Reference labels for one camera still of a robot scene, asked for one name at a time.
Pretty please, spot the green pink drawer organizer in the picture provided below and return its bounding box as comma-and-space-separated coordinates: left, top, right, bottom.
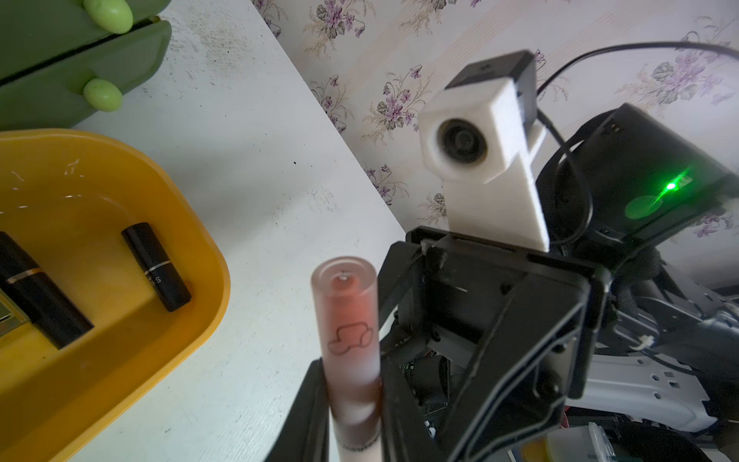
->
1, 1, 172, 131

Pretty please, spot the pink gradient lip gloss tube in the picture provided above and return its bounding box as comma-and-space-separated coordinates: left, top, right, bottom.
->
311, 256, 382, 461

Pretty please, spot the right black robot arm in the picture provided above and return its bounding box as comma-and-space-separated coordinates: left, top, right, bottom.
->
379, 105, 738, 461

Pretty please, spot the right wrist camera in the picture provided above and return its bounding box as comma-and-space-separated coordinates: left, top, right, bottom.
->
418, 50, 550, 252

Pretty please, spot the black lipstick gold band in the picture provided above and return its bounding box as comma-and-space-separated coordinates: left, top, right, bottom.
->
1, 232, 94, 350

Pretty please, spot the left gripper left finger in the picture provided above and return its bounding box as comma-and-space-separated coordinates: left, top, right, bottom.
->
266, 359, 329, 462

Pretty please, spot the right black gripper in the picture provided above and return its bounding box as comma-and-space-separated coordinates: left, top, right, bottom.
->
378, 226, 612, 461

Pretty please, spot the short black lipstick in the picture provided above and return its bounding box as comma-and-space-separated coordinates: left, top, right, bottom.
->
121, 223, 192, 312

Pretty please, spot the yellow plastic storage box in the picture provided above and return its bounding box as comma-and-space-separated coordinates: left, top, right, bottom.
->
1, 129, 231, 461

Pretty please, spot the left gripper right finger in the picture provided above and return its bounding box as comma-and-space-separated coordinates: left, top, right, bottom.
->
381, 358, 444, 462

